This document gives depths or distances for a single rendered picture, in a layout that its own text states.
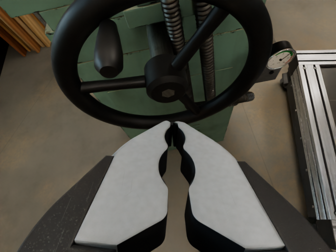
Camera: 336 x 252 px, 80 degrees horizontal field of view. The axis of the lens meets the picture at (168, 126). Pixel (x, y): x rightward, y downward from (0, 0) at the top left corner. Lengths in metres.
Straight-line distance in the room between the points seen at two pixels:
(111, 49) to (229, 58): 0.43
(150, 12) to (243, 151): 0.91
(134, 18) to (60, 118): 1.19
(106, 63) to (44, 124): 1.34
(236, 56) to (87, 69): 0.37
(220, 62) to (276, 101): 0.77
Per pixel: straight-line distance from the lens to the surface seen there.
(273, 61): 0.54
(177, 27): 0.32
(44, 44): 1.98
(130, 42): 0.48
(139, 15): 0.33
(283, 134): 1.21
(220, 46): 0.54
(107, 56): 0.18
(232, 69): 0.61
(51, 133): 1.44
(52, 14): 0.46
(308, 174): 1.04
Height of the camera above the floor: 1.04
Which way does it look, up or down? 64 degrees down
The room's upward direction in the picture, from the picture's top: 18 degrees counter-clockwise
